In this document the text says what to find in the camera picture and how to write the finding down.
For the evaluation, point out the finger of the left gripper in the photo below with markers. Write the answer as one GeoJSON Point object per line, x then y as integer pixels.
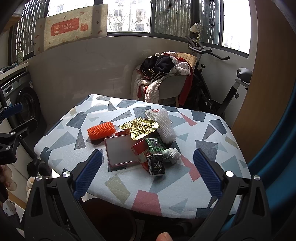
{"type": "Point", "coordinates": [11, 110]}
{"type": "Point", "coordinates": [25, 128]}

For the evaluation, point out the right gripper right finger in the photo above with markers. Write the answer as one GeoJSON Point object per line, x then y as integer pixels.
{"type": "Point", "coordinates": [206, 169]}

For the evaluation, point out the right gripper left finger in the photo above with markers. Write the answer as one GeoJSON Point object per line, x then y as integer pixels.
{"type": "Point", "coordinates": [84, 173]}

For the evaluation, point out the white tissue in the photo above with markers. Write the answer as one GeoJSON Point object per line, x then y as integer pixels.
{"type": "Point", "coordinates": [171, 155]}

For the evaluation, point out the clear plastic blister pack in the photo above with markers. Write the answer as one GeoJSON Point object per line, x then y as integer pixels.
{"type": "Point", "coordinates": [119, 150]}

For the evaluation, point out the orange foam fruit net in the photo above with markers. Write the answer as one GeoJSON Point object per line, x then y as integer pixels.
{"type": "Point", "coordinates": [101, 131]}

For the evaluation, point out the black small packet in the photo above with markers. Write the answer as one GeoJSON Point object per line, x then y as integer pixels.
{"type": "Point", "coordinates": [156, 165]}

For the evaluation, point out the white foam fruit net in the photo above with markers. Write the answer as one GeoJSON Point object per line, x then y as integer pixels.
{"type": "Point", "coordinates": [165, 129]}

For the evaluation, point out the green snack wrapper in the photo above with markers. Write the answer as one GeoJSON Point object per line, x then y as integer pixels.
{"type": "Point", "coordinates": [154, 145]}

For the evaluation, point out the red cigarette box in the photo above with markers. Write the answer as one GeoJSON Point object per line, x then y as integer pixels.
{"type": "Point", "coordinates": [140, 149]}

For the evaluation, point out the gold foil wrapper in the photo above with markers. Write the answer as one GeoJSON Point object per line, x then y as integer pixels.
{"type": "Point", "coordinates": [139, 127]}

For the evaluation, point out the crushed red soda can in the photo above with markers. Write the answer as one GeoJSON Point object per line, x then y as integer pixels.
{"type": "Point", "coordinates": [121, 133]}

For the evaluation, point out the white paper wrapper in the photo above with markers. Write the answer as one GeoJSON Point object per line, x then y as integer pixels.
{"type": "Point", "coordinates": [151, 113]}

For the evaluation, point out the person's left hand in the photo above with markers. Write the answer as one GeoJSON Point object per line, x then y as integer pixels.
{"type": "Point", "coordinates": [6, 178]}

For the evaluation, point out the person's right hand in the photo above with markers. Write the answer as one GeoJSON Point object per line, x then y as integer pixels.
{"type": "Point", "coordinates": [164, 237]}

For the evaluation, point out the grey washing machine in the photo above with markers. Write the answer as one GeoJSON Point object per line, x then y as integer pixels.
{"type": "Point", "coordinates": [18, 88]}

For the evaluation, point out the geometric patterned table cover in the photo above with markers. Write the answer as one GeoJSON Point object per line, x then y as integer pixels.
{"type": "Point", "coordinates": [123, 178]}

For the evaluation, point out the blue curtain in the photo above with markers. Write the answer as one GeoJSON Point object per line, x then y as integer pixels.
{"type": "Point", "coordinates": [267, 211]}

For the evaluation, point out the beige armchair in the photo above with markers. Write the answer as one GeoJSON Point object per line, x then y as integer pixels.
{"type": "Point", "coordinates": [171, 85]}

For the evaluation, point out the wooden panel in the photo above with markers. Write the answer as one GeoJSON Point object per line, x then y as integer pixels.
{"type": "Point", "coordinates": [272, 80]}

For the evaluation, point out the white cap on bike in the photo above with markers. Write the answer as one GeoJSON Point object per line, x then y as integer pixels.
{"type": "Point", "coordinates": [196, 28]}

